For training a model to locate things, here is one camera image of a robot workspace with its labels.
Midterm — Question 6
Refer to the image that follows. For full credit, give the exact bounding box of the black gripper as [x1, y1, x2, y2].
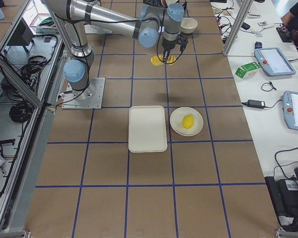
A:
[162, 38, 176, 63]

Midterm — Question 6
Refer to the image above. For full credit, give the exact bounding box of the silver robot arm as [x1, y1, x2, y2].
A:
[45, 0, 188, 109]

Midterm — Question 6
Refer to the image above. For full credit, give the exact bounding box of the cream round plate with lemon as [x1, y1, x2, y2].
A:
[170, 107, 204, 136]

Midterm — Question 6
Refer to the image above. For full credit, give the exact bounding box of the cream bowl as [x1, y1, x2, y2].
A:
[181, 17, 198, 34]

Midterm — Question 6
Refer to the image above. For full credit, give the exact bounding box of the yellow lemon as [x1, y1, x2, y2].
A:
[181, 115, 194, 129]

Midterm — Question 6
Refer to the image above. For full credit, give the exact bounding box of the white rectangular tray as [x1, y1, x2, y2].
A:
[128, 106, 167, 153]

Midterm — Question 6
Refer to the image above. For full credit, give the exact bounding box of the green white carton box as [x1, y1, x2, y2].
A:
[235, 62, 260, 79]

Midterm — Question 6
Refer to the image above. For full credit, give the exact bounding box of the black power adapter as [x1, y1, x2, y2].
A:
[247, 99, 266, 109]

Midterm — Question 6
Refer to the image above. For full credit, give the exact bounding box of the upper blue teach pendant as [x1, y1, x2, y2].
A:
[254, 48, 296, 76]

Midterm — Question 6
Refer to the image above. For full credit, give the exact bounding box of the blue teach pendant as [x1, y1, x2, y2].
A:
[254, 48, 296, 76]
[282, 91, 298, 130]

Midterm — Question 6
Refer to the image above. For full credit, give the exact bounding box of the lower blue teach pendant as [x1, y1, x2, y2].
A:
[282, 91, 298, 130]

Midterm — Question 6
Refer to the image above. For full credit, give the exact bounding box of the black device bottom right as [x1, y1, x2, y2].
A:
[265, 167, 298, 232]

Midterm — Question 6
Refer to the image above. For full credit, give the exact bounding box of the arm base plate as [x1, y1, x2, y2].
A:
[84, 24, 112, 35]
[61, 77, 105, 110]

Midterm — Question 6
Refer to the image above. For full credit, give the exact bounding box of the aluminium frame post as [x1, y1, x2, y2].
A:
[223, 0, 253, 56]

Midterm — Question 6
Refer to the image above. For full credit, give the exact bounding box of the small black looped cable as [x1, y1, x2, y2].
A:
[261, 81, 277, 92]

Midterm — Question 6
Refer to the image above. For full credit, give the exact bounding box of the coiled black cable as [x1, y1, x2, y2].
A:
[9, 101, 32, 124]

